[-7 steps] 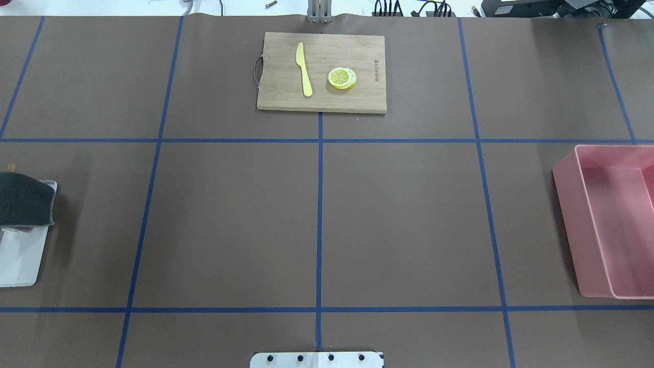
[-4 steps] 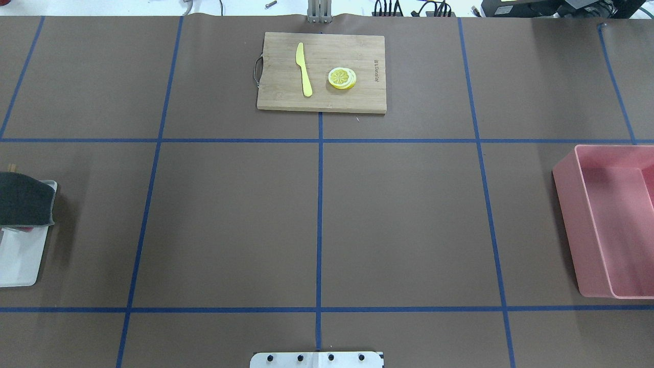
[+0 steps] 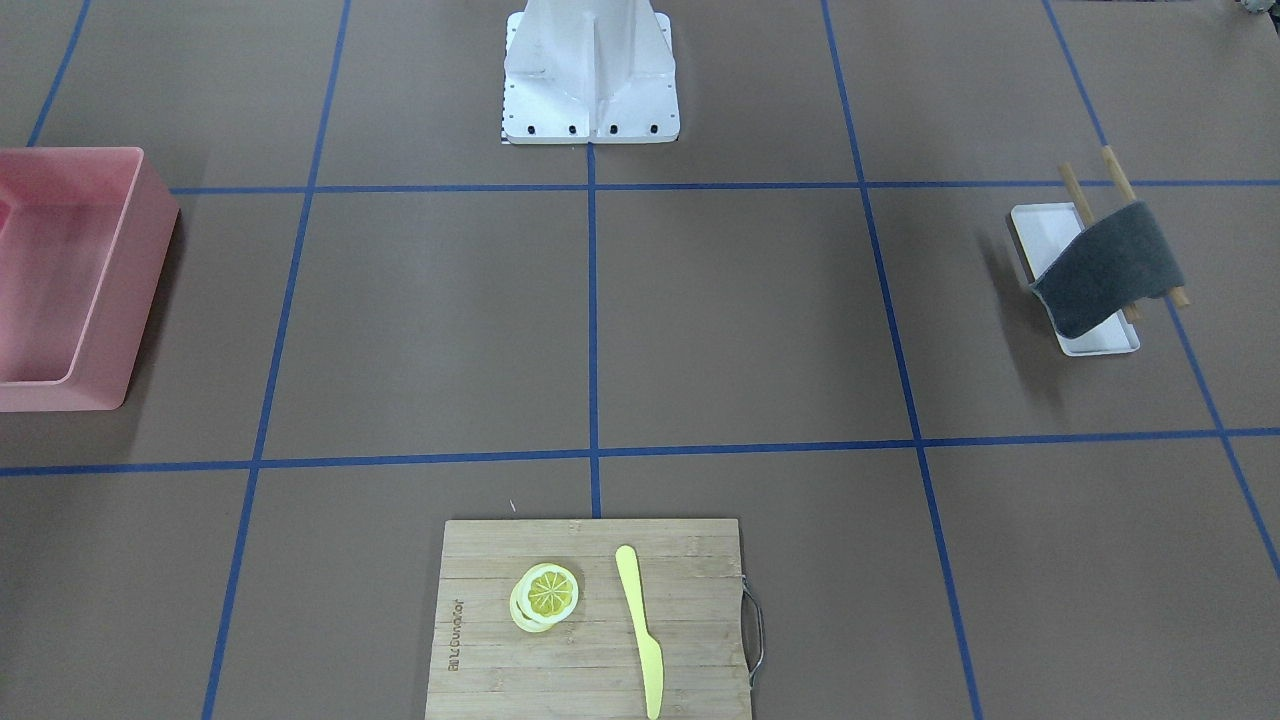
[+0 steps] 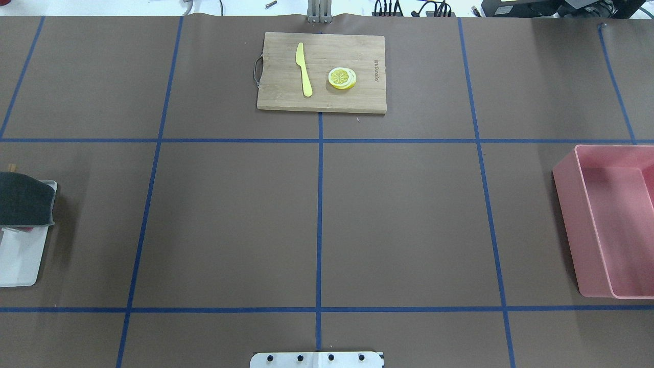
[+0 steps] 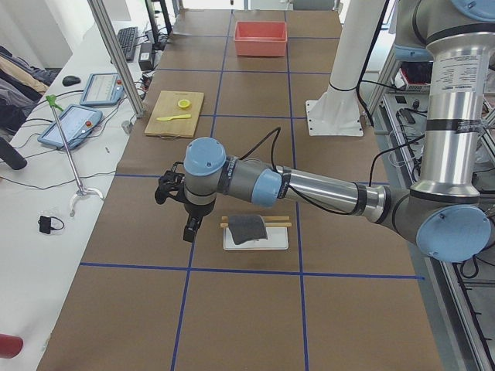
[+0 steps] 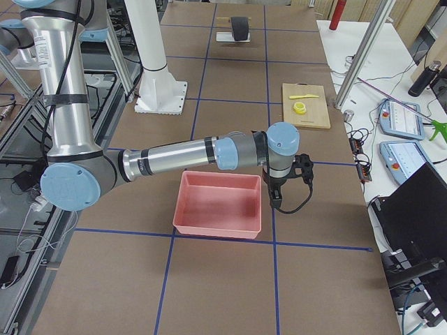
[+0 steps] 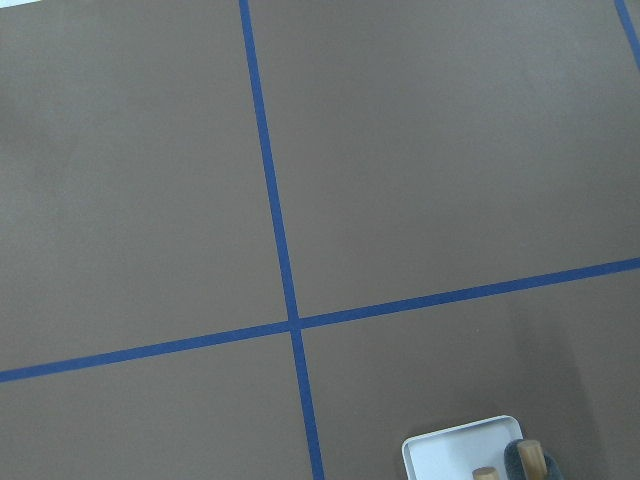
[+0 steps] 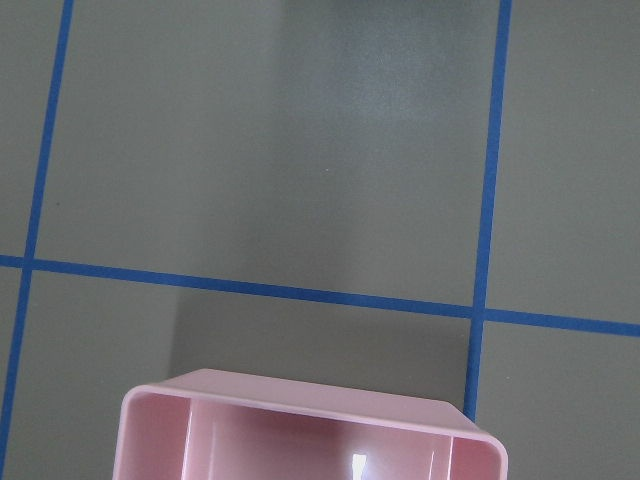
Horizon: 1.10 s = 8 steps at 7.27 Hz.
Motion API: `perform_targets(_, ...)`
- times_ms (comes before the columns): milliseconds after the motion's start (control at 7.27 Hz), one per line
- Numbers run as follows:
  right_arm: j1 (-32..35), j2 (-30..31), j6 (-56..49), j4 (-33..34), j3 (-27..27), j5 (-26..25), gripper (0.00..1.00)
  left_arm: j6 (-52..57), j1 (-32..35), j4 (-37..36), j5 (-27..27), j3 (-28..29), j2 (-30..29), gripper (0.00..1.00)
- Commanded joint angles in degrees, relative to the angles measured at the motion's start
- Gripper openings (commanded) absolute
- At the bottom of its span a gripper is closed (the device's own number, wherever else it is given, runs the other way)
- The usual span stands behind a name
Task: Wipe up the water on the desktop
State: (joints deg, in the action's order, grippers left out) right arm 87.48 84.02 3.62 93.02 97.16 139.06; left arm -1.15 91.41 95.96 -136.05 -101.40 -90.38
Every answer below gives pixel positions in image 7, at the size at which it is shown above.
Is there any dark grey cloth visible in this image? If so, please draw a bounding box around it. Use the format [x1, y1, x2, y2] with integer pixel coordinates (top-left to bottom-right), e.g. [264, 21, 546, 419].
[503, 439, 565, 480]

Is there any white rack base tray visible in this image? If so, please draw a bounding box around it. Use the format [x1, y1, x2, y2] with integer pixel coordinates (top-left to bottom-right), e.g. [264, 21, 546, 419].
[401, 415, 523, 480]

